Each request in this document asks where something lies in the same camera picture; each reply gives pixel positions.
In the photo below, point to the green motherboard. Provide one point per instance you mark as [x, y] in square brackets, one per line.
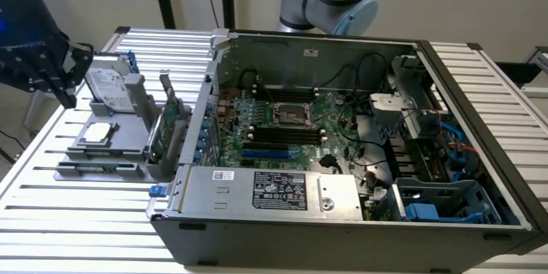
[334, 120]

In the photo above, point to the blue plastic drive caddy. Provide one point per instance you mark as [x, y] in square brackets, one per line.
[446, 197]

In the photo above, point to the black block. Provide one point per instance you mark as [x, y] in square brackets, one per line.
[516, 72]

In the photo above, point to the metal CPU socket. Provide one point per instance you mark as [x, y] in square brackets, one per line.
[290, 114]

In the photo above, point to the grey case corner latch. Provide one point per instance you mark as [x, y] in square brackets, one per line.
[220, 38]

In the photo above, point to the blue case latch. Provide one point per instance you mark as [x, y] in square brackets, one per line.
[156, 191]

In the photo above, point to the green RAM stick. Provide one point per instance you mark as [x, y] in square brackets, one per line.
[107, 155]
[96, 168]

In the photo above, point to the grey metal disk bay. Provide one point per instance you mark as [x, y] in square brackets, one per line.
[403, 104]

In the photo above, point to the black RAM slot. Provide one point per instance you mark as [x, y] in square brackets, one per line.
[287, 99]
[284, 128]
[287, 95]
[284, 137]
[287, 91]
[287, 88]
[284, 142]
[284, 133]

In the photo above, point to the grey parts rack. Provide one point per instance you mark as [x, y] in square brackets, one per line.
[142, 100]

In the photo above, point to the open black PC case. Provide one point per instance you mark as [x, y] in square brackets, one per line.
[299, 242]

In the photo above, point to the green graphics card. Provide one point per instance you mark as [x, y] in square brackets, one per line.
[164, 126]

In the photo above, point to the black expansion slot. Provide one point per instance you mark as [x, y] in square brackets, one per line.
[263, 162]

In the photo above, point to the silver CPU chip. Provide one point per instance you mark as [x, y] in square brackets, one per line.
[99, 133]

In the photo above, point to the aluminium profile frame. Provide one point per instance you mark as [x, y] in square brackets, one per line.
[538, 62]

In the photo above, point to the blue expansion slot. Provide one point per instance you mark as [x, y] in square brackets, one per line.
[266, 154]

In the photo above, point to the silver power supply unit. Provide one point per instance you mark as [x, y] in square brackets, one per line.
[240, 197]

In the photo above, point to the silver hard disk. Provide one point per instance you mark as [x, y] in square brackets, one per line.
[107, 84]

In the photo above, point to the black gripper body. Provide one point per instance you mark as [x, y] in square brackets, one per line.
[30, 39]

